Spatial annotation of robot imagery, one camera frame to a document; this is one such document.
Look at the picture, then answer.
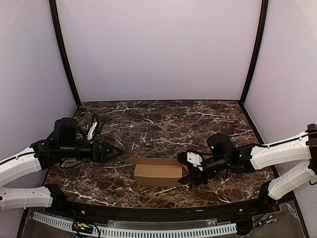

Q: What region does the brown cardboard box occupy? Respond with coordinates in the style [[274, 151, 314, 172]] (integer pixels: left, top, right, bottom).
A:
[[125, 158, 188, 187]]

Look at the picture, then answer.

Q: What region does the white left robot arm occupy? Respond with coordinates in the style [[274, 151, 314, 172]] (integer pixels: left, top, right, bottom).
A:
[[0, 114, 123, 211]]

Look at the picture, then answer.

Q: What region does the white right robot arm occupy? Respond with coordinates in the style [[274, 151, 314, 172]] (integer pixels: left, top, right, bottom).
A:
[[177, 123, 317, 202]]

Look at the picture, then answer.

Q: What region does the right green circuit board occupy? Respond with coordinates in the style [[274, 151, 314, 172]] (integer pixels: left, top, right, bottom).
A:
[[253, 213, 277, 226]]

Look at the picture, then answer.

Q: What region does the green circuit board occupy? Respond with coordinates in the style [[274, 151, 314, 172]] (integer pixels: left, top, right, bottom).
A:
[[253, 213, 277, 226], [72, 222, 94, 234]]

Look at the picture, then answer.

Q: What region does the left green circuit board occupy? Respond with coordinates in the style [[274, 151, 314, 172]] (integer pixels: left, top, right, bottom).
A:
[[72, 222, 94, 234]]

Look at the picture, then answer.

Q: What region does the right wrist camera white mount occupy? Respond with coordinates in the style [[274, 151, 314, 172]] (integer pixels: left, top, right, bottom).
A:
[[177, 150, 204, 172]]

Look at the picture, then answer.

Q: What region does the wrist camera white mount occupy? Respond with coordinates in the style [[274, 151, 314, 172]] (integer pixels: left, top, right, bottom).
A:
[[86, 114, 104, 143], [177, 150, 204, 172]]

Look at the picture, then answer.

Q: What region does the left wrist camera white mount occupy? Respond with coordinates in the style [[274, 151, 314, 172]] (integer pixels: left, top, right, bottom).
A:
[[86, 114, 104, 143]]

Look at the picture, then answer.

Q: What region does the black curved front rail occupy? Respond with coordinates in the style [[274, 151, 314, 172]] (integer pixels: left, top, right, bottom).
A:
[[34, 192, 295, 233]]

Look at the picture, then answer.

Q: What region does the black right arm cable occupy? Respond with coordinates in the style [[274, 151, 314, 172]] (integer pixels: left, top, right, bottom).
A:
[[257, 131, 313, 149]]

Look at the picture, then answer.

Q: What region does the white slotted cable duct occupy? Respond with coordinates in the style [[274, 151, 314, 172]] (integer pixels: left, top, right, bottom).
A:
[[33, 212, 237, 238]]

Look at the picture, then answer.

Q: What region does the black left corner post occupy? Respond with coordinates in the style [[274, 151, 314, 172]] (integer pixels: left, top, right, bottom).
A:
[[49, 0, 82, 107]]

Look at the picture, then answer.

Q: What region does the black corner post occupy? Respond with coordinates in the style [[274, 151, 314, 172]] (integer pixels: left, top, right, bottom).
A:
[[49, 0, 82, 107], [239, 0, 269, 107]]

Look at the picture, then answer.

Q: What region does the black right corner post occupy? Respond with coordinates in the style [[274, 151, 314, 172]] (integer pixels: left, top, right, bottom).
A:
[[239, 0, 269, 107]]

